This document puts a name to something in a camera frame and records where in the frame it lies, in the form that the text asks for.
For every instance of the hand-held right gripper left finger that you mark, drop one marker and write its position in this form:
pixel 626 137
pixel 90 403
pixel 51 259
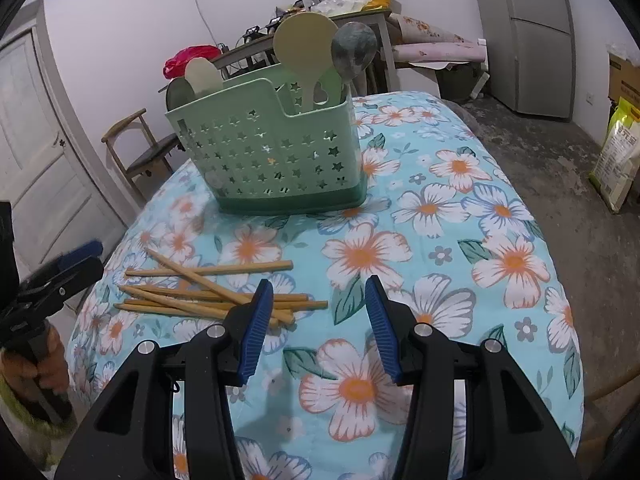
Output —
pixel 255 330

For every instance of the black electronic device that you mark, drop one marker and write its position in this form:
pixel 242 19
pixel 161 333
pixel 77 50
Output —
pixel 252 35

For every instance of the dark bin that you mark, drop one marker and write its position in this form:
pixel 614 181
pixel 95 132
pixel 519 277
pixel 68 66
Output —
pixel 455 82

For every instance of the beige plastic soup spoon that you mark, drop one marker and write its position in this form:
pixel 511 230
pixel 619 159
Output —
pixel 202 77

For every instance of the pile of wooden chopsticks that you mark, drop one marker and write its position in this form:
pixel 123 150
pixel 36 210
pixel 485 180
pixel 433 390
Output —
pixel 200 270

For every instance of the rolled floral mat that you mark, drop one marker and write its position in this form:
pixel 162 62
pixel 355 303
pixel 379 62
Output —
pixel 425 27

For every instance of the green plastic utensil basket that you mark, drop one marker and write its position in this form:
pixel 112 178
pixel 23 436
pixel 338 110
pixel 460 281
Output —
pixel 250 196

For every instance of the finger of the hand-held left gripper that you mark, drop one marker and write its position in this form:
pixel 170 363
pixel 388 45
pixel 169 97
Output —
pixel 82 252
pixel 65 280

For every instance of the grey refrigerator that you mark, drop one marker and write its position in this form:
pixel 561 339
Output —
pixel 530 35

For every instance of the yellow white rice bag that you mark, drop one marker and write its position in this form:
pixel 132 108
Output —
pixel 617 160

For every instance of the cardboard box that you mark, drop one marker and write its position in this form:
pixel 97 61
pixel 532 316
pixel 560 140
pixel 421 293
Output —
pixel 625 75

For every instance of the wooden chair dark seat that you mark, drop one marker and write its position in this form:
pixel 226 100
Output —
pixel 142 157

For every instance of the person's left hand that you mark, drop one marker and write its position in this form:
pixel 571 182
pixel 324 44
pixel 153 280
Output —
pixel 57 365

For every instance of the grey metal frame table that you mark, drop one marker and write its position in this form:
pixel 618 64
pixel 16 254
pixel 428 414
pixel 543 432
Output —
pixel 260 45

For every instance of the red plastic bag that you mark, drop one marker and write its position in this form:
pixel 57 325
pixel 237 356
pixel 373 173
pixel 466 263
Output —
pixel 192 60

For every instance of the beige plastic rice spoon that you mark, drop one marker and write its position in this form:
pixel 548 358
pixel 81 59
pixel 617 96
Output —
pixel 305 45

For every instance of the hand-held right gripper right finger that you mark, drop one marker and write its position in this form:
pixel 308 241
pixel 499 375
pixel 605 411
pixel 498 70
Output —
pixel 385 330

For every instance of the metal spoon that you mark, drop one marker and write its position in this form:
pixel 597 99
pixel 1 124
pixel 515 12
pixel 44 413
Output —
pixel 352 47

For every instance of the floral blue blanket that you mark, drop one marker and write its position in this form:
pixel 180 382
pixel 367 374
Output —
pixel 450 260

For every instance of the white plastic bag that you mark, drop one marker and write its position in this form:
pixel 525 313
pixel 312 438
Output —
pixel 340 2

